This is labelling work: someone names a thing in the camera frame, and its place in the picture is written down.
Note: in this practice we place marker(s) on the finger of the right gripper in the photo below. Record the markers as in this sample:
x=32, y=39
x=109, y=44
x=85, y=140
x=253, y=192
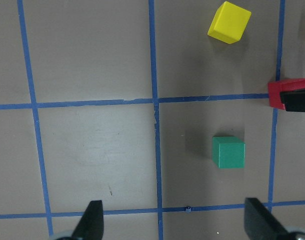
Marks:
x=294, y=101

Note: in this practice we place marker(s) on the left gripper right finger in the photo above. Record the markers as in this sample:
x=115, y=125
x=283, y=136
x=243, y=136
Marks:
x=260, y=224

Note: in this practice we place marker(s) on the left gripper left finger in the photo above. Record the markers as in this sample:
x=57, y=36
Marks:
x=91, y=224

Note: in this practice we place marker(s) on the red wooden block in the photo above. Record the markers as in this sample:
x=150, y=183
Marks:
x=285, y=85

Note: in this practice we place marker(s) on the green wooden block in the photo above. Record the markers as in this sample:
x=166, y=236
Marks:
x=228, y=152

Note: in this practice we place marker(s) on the yellow wooden block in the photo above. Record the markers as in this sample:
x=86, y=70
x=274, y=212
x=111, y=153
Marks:
x=229, y=23

